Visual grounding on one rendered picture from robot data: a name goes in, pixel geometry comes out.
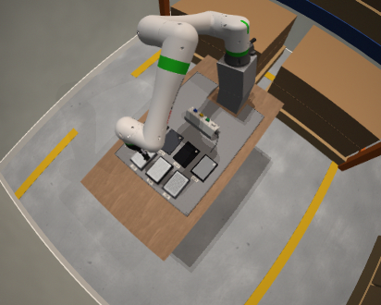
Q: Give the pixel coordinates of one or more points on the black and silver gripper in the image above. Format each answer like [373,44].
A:
[143,153]

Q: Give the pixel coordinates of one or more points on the grey control panel with coloured keys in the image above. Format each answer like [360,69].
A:
[202,123]

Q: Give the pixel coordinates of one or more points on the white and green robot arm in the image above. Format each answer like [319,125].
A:
[178,41]

